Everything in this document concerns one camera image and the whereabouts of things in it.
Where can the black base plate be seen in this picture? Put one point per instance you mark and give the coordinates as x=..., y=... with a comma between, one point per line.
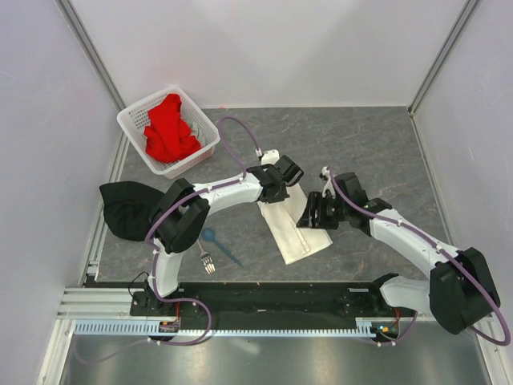
x=268, y=305

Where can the white cloth napkin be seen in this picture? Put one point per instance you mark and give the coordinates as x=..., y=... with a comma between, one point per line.
x=293, y=243

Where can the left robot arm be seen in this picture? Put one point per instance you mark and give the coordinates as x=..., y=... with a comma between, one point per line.
x=178, y=219

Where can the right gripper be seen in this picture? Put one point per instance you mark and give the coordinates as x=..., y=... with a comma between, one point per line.
x=316, y=201

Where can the black cloth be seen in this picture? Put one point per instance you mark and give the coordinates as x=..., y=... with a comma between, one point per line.
x=127, y=206

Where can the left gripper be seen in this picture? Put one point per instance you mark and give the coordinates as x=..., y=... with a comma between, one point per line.
x=280, y=197

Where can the blue plastic spoon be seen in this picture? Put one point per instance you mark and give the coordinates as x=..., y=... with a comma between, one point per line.
x=209, y=235

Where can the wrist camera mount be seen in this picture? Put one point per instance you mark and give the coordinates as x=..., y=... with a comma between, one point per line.
x=328, y=189
x=267, y=157

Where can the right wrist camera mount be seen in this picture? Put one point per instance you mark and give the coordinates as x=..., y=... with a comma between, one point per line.
x=328, y=189

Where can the white plastic basket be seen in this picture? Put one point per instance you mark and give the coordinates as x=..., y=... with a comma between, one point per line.
x=133, y=120

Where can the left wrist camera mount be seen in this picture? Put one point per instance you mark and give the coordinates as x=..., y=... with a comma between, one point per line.
x=267, y=157

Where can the grey cloth in basket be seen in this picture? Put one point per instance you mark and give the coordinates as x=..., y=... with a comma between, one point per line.
x=197, y=132

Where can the red cloth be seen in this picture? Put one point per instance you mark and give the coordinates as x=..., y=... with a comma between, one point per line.
x=168, y=137

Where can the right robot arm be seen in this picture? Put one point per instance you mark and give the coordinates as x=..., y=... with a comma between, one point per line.
x=457, y=290

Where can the silver metal fork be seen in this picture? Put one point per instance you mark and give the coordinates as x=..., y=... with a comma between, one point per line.
x=206, y=259

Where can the slotted cable duct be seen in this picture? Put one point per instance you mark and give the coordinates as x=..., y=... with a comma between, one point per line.
x=363, y=329

